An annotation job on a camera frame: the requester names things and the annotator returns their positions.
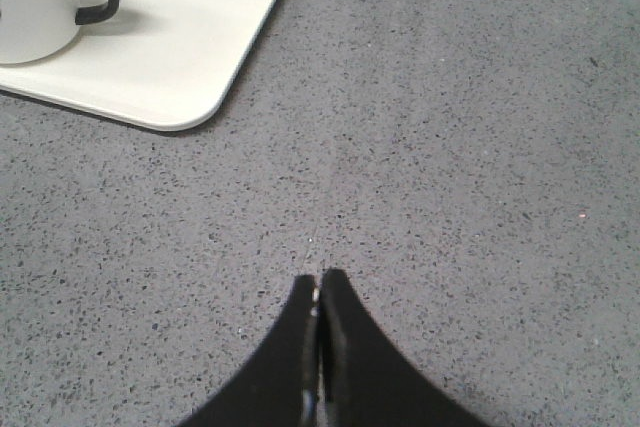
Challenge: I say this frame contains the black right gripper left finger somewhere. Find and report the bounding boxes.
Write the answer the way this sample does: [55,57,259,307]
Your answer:
[181,275,318,426]

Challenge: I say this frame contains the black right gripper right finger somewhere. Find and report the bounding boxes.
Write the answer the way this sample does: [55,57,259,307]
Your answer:
[320,269,486,426]

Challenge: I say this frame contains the white smiley mug black handle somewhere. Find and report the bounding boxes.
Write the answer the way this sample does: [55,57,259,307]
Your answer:
[1,0,120,64]

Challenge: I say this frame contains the cream rectangular tray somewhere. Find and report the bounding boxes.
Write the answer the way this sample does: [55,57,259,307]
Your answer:
[1,0,276,131]

